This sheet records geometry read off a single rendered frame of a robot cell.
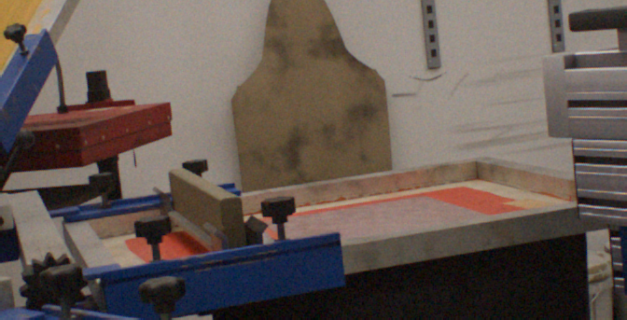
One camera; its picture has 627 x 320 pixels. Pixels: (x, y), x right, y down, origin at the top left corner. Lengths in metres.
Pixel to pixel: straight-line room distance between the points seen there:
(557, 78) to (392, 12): 2.68
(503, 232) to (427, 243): 0.11
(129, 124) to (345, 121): 1.18
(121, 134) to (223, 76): 1.06
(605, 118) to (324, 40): 2.63
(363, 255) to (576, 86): 0.39
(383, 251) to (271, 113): 2.27
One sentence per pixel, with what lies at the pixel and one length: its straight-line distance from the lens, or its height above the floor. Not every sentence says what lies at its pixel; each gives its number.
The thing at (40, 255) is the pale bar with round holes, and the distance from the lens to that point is 1.38.
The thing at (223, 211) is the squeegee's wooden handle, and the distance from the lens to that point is 1.50.
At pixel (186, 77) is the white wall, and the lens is 3.72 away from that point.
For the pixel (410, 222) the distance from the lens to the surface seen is 1.76.
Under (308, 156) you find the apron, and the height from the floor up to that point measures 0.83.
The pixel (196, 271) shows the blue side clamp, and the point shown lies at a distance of 1.41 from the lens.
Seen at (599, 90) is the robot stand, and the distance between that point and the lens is 1.21.
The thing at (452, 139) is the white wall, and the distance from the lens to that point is 4.01.
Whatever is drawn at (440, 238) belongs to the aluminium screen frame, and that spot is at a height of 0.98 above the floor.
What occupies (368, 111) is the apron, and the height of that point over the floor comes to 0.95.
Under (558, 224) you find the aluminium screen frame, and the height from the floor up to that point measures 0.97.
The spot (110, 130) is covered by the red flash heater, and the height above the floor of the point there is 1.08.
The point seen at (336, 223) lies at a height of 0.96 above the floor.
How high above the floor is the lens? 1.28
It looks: 6 degrees down
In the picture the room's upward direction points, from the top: 6 degrees counter-clockwise
